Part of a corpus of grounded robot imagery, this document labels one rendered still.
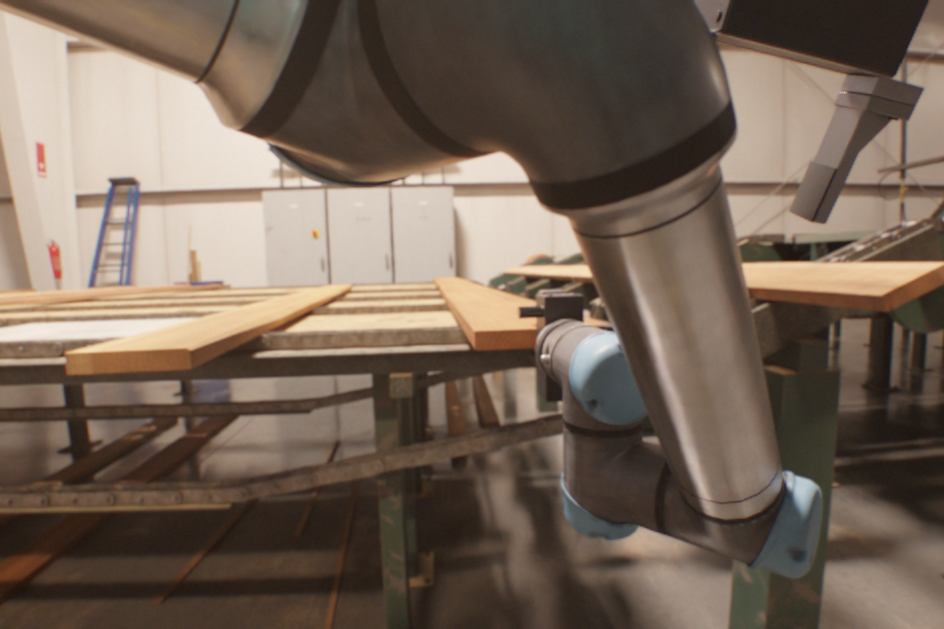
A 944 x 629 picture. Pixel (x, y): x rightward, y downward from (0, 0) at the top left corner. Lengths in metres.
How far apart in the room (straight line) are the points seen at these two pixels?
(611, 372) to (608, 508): 0.13
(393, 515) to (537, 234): 6.28
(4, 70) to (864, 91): 8.10
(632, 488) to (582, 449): 0.05
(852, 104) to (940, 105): 10.66
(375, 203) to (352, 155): 6.21
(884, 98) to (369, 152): 0.34
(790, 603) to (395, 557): 0.83
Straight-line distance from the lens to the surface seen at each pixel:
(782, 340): 1.11
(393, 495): 1.11
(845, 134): 0.43
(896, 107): 0.44
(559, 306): 0.59
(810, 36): 0.38
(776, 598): 1.28
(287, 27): 0.24
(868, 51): 0.41
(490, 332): 0.68
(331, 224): 6.55
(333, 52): 0.25
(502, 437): 0.99
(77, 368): 0.74
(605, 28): 0.20
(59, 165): 8.60
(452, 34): 0.20
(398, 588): 1.22
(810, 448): 1.17
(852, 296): 0.92
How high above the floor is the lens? 0.97
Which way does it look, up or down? 6 degrees down
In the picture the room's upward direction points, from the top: 1 degrees counter-clockwise
